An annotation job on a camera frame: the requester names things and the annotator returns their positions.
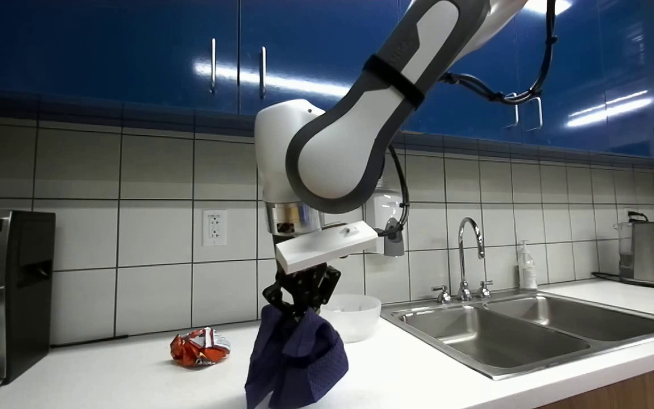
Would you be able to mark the clear pump soap bottle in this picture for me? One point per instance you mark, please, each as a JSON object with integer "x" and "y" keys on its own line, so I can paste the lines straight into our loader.
{"x": 525, "y": 271}

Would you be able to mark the crumpled red snack wrapper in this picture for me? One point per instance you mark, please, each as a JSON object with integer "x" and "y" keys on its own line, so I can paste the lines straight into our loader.
{"x": 194, "y": 350}

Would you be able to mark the chrome gooseneck faucet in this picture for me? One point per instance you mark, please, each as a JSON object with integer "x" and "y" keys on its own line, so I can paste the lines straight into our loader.
{"x": 460, "y": 258}

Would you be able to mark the white wall soap dispenser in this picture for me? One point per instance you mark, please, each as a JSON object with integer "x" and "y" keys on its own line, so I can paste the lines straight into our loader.
{"x": 386, "y": 208}

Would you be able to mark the wooden panel under sink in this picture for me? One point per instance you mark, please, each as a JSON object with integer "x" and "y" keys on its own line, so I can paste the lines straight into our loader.
{"x": 644, "y": 389}

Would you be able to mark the steel countertop appliance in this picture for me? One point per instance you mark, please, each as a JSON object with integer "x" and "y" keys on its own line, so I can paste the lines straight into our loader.
{"x": 649, "y": 254}

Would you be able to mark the clear plastic bowl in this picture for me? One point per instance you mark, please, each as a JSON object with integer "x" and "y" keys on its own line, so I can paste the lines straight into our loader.
{"x": 361, "y": 320}

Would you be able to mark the stainless steel double sink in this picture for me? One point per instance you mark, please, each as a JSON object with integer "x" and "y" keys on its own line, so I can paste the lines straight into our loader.
{"x": 516, "y": 333}

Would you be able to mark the blue cloth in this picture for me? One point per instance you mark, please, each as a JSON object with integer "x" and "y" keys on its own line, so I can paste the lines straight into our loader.
{"x": 295, "y": 364}

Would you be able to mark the light grey wrist camera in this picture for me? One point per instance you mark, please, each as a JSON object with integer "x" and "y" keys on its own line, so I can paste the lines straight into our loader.
{"x": 328, "y": 246}

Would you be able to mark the white wall outlet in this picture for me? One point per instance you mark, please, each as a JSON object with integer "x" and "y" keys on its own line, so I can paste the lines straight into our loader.
{"x": 214, "y": 229}

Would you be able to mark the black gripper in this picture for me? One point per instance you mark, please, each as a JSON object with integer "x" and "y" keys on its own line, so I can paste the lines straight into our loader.
{"x": 307, "y": 279}

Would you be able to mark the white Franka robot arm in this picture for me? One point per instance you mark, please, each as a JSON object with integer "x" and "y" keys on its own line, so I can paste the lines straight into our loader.
{"x": 340, "y": 145}

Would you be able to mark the black coffee maker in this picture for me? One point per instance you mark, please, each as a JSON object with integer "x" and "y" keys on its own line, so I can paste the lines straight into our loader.
{"x": 15, "y": 287}

